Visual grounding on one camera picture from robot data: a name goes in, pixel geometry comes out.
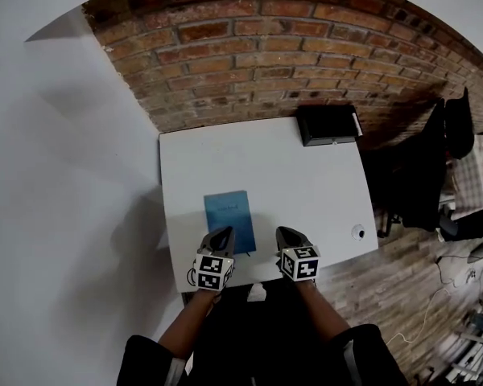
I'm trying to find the person's black clothing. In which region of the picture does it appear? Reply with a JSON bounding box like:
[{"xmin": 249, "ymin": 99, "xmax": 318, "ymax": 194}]
[{"xmin": 116, "ymin": 283, "xmax": 407, "ymax": 386}]

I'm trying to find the black metal box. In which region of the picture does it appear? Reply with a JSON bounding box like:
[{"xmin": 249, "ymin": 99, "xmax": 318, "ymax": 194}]
[{"xmin": 296, "ymin": 105, "xmax": 363, "ymax": 148}]

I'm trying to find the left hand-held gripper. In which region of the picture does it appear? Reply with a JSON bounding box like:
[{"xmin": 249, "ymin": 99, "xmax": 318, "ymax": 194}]
[{"xmin": 192, "ymin": 226, "xmax": 237, "ymax": 293}]

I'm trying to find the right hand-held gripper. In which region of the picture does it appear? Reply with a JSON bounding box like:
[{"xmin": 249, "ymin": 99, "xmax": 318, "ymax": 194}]
[{"xmin": 275, "ymin": 226, "xmax": 321, "ymax": 283}]

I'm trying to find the white square table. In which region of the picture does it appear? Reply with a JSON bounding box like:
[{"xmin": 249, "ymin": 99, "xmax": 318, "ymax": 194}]
[{"xmin": 158, "ymin": 117, "xmax": 379, "ymax": 295}]

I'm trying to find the blue notebook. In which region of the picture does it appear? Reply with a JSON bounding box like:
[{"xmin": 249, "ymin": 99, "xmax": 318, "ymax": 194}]
[{"xmin": 203, "ymin": 190, "xmax": 258, "ymax": 255}]

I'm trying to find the person's left forearm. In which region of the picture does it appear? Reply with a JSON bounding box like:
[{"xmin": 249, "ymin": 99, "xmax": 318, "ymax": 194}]
[{"xmin": 156, "ymin": 287, "xmax": 222, "ymax": 361}]

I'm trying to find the black office chair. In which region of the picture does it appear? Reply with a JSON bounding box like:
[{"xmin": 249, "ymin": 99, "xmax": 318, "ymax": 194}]
[{"xmin": 364, "ymin": 86, "xmax": 474, "ymax": 239}]

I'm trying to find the checkered cloth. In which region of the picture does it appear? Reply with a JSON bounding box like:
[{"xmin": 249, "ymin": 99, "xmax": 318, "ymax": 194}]
[{"xmin": 450, "ymin": 133, "xmax": 483, "ymax": 212}]

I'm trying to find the white cable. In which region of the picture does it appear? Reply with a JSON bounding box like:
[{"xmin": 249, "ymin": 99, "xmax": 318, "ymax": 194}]
[{"xmin": 386, "ymin": 287, "xmax": 448, "ymax": 347}]

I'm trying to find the person's right forearm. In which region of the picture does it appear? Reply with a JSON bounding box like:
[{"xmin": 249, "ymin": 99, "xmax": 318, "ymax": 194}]
[{"xmin": 295, "ymin": 279, "xmax": 353, "ymax": 343}]

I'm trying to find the metal rack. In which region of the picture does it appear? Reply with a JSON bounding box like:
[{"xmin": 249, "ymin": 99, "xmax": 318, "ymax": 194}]
[{"xmin": 442, "ymin": 307, "xmax": 483, "ymax": 386}]

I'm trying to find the black bag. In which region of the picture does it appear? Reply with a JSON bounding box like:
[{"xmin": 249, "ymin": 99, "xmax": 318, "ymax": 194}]
[{"xmin": 438, "ymin": 203, "xmax": 483, "ymax": 257}]

